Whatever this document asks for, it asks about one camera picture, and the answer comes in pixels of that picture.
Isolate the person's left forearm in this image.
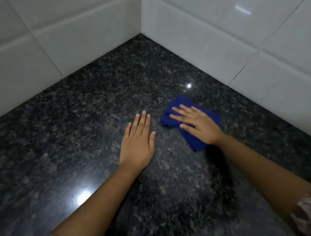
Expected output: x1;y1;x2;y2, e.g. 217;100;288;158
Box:
52;163;146;236

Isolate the patterned pink sleeve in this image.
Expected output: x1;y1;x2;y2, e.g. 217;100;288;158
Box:
289;193;311;236

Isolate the person's left hand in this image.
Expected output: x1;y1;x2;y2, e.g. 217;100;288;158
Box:
119;111;156;171

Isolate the blue cleaning cloth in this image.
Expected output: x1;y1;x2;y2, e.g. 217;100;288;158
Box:
159;95;222;152

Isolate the person's right hand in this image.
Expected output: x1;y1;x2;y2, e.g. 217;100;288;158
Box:
169;104;225;146

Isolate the person's right forearm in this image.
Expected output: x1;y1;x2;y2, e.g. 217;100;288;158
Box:
214;133;311;236

